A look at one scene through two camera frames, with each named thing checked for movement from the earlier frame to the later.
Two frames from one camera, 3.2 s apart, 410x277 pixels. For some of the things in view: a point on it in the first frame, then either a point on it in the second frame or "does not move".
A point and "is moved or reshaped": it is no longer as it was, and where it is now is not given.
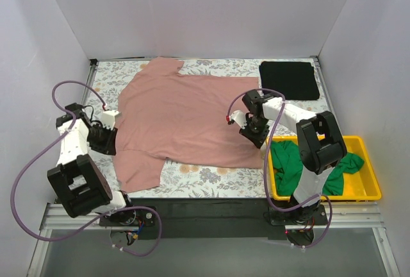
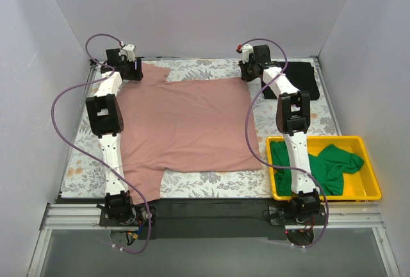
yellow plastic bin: (362, 184) does not move
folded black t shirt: (296, 80) does not move
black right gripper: (254, 136) → (247, 72)
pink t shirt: (164, 117) is moved or reshaped
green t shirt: (288, 168) does not move
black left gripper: (107, 142) → (133, 74)
